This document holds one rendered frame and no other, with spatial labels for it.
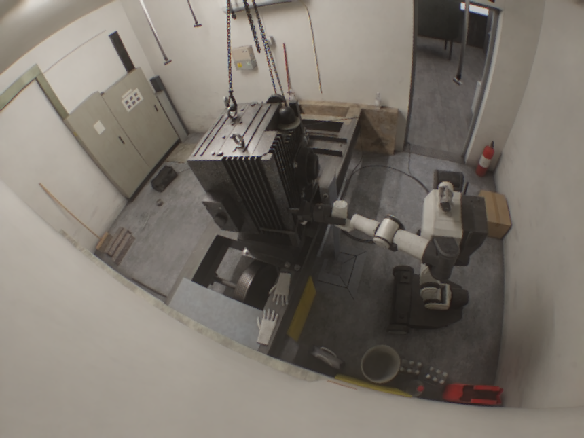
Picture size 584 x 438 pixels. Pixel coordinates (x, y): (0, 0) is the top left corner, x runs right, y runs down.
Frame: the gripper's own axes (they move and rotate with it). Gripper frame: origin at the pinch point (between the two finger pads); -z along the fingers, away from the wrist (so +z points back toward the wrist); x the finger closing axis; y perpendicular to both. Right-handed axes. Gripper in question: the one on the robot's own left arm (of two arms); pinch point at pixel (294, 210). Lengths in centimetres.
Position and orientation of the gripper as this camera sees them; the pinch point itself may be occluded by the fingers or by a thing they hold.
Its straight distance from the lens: 128.5
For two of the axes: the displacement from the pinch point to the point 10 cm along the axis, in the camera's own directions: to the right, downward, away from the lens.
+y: 1.8, 5.7, 8.0
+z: 9.5, 0.9, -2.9
